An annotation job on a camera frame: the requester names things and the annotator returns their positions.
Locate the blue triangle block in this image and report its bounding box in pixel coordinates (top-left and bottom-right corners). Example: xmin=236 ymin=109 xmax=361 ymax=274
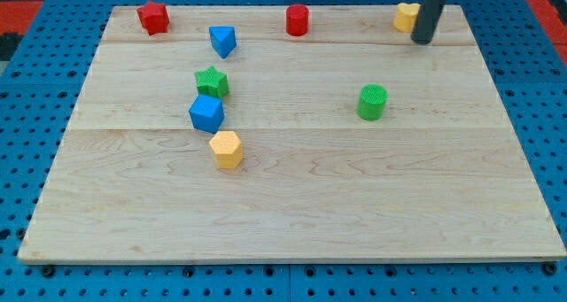
xmin=209 ymin=26 xmax=237 ymax=59

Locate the wooden board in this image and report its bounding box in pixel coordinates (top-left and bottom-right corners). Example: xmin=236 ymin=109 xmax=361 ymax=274
xmin=19 ymin=5 xmax=566 ymax=265

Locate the yellow hexagon block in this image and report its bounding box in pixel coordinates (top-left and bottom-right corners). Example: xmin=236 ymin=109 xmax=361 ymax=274
xmin=209 ymin=131 xmax=244 ymax=169

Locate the blue cube block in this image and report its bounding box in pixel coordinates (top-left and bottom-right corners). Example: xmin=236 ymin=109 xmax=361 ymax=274
xmin=189 ymin=95 xmax=225 ymax=134

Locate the green cylinder block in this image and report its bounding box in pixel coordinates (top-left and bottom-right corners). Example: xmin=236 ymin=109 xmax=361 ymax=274
xmin=356 ymin=84 xmax=388 ymax=120

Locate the green star block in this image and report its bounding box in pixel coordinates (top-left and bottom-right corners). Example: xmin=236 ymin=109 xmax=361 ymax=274
xmin=194 ymin=66 xmax=229 ymax=98

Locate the red cylinder block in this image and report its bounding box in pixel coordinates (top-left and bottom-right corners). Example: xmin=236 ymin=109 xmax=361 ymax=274
xmin=285 ymin=4 xmax=309 ymax=36

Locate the yellow heart block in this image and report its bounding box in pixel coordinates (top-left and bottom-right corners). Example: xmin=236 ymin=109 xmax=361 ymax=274
xmin=393 ymin=3 xmax=421 ymax=33

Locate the red star block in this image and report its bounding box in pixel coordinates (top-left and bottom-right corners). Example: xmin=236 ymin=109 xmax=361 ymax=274
xmin=136 ymin=1 xmax=170 ymax=35

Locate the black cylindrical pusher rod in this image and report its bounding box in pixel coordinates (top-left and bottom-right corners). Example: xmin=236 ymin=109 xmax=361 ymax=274
xmin=411 ymin=0 xmax=447 ymax=45

